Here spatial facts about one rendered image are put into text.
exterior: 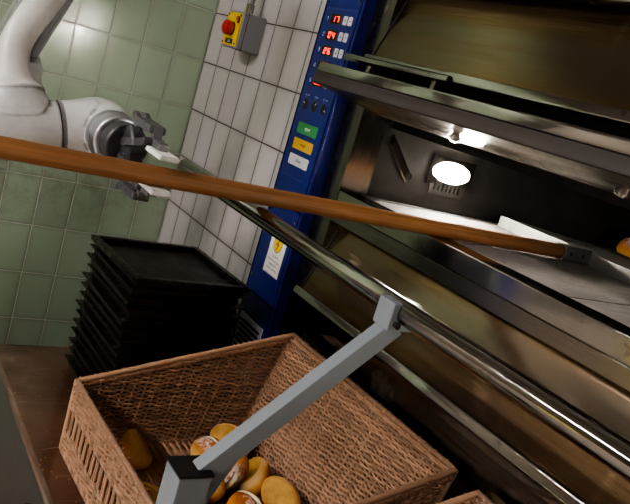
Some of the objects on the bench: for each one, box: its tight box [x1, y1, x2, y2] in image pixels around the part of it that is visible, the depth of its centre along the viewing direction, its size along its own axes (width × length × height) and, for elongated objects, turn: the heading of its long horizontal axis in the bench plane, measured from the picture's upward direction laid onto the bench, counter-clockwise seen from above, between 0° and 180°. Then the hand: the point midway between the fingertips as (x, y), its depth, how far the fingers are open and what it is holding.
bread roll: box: [261, 476, 301, 504], centre depth 146 cm, size 10×7×6 cm
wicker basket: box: [58, 332, 459, 504], centre depth 137 cm, size 49×56×28 cm
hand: (158, 171), depth 112 cm, fingers open, 4 cm apart
